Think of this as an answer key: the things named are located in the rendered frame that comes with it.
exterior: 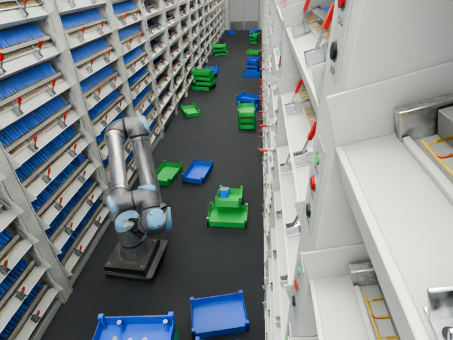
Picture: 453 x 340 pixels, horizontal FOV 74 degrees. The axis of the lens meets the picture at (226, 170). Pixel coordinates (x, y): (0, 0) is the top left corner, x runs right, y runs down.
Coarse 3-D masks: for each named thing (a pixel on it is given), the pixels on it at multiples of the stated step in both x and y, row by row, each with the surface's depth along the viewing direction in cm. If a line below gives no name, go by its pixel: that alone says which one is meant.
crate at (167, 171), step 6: (180, 162) 293; (162, 168) 297; (168, 168) 298; (174, 168) 298; (180, 168) 290; (162, 174) 290; (168, 174) 289; (174, 174) 289; (162, 180) 272; (168, 180) 270; (174, 180) 280
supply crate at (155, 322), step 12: (108, 324) 125; (132, 324) 125; (144, 324) 124; (156, 324) 124; (96, 336) 118; (108, 336) 121; (120, 336) 121; (132, 336) 121; (144, 336) 121; (156, 336) 120; (168, 336) 120
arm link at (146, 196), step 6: (144, 186) 146; (150, 186) 147; (138, 192) 145; (144, 192) 145; (150, 192) 146; (156, 192) 149; (138, 198) 144; (144, 198) 144; (150, 198) 145; (156, 198) 147; (138, 204) 145; (144, 204) 144; (150, 204) 144; (156, 204) 146
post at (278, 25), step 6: (276, 12) 146; (276, 18) 148; (276, 24) 149; (276, 30) 151; (270, 84) 174; (270, 96) 170; (270, 102) 171; (270, 108) 173; (264, 204) 214; (264, 210) 216
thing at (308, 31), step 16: (320, 0) 82; (288, 16) 85; (304, 16) 83; (320, 16) 70; (288, 32) 80; (304, 32) 71; (320, 32) 63; (304, 48) 61; (320, 48) 50; (304, 64) 52; (320, 64) 33; (304, 80) 54; (320, 80) 34; (320, 96) 35
